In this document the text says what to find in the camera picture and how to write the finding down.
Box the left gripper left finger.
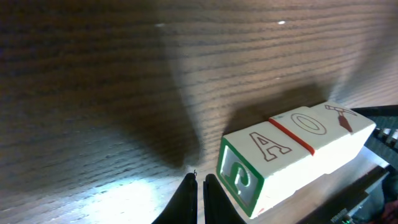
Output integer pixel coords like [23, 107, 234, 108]
[152, 173, 198, 224]

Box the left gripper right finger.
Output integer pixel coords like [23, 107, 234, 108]
[203, 174, 246, 224]

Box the white block letter A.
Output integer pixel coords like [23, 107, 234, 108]
[216, 122, 325, 219]

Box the white block letter O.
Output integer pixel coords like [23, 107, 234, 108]
[269, 106, 359, 174]

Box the white block with picture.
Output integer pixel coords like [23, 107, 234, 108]
[312, 101, 376, 167]

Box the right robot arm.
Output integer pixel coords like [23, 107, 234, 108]
[299, 105, 397, 224]

